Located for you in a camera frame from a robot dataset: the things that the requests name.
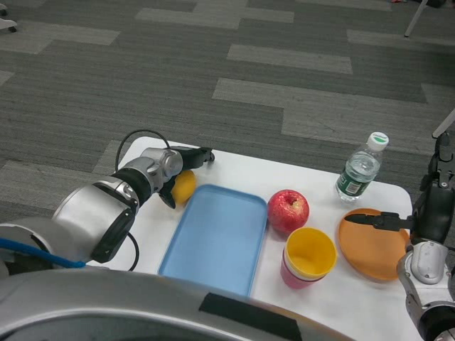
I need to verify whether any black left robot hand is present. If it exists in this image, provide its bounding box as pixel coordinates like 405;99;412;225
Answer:
158;146;216;210

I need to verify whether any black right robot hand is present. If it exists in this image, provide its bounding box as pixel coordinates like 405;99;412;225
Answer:
343;131;455;244

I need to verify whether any yellow lemon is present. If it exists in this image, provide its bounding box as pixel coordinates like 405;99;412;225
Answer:
171;169;197;206

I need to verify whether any orange plastic plate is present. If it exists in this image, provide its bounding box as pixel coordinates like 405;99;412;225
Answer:
338;207;412;281

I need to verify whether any clear water bottle green label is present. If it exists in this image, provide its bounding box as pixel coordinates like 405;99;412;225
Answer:
335;131;390;203

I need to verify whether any blue plastic tray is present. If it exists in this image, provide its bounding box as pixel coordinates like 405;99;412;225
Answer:
158;183;268;298

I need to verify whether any red apple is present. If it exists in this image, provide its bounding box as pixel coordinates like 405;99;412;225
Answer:
267;189;311;235

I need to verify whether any yellow plastic cup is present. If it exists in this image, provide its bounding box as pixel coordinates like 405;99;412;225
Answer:
286;227;338;278

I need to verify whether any white plastic cup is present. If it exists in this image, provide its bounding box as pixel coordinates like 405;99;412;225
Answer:
283;248;333;282

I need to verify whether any pink plastic cup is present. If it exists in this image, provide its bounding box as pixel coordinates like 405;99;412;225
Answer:
280;255;330;289

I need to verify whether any silver robot chest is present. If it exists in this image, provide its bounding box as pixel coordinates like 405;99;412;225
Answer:
0;266;342;341

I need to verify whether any white wheeled chair base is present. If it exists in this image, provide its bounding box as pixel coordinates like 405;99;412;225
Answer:
0;3;18;33

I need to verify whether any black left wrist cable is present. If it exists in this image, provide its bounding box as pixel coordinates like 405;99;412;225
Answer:
116;129;171;271

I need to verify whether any blue braided cable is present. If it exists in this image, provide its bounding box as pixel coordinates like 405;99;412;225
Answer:
0;238;87;269

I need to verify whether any white metal frame table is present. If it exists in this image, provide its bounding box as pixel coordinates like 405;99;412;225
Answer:
404;0;455;139

